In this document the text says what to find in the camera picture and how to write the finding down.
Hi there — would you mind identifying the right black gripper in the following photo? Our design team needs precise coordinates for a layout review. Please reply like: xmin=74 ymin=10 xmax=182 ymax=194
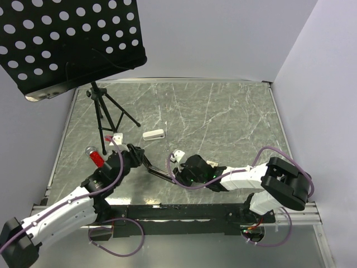
xmin=173 ymin=160 xmax=206 ymax=188

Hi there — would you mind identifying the black stapler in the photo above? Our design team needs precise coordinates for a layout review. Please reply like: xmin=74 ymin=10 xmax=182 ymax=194
xmin=142 ymin=155 xmax=175 ymax=184

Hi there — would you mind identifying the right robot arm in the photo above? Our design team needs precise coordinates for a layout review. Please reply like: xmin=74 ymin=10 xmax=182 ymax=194
xmin=167 ymin=150 xmax=311 ymax=222

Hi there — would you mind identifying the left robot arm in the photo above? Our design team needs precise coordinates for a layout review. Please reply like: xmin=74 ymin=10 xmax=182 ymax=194
xmin=1 ymin=144 xmax=144 ymax=267

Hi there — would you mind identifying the red cylindrical object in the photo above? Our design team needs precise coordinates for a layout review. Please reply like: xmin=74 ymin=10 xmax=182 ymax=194
xmin=85 ymin=146 xmax=105 ymax=168

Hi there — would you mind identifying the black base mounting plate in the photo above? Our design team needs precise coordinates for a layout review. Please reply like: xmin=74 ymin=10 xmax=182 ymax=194
xmin=94 ymin=203 xmax=276 ymax=238

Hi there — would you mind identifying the black tripod stand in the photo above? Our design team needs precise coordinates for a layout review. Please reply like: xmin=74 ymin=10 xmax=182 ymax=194
xmin=86 ymin=82 xmax=141 ymax=155

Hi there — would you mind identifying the black perforated music stand desk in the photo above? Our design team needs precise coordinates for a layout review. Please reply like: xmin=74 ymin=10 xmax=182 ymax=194
xmin=1 ymin=1 xmax=147 ymax=102

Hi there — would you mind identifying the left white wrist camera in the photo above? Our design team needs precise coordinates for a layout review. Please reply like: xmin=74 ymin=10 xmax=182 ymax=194
xmin=104 ymin=133 xmax=128 ymax=151

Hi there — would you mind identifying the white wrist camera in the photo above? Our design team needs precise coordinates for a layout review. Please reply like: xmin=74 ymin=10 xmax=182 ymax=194
xmin=169 ymin=150 xmax=187 ymax=164
xmin=104 ymin=133 xmax=128 ymax=151

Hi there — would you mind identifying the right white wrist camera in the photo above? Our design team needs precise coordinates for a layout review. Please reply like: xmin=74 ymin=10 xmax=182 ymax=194
xmin=169 ymin=150 xmax=187 ymax=164

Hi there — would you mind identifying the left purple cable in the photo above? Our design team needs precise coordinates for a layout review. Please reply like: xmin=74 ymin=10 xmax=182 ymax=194
xmin=0 ymin=136 xmax=146 ymax=256

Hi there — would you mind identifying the aluminium extrusion rail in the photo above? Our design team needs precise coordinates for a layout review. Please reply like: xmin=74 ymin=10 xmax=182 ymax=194
xmin=26 ymin=202 xmax=323 ymax=229

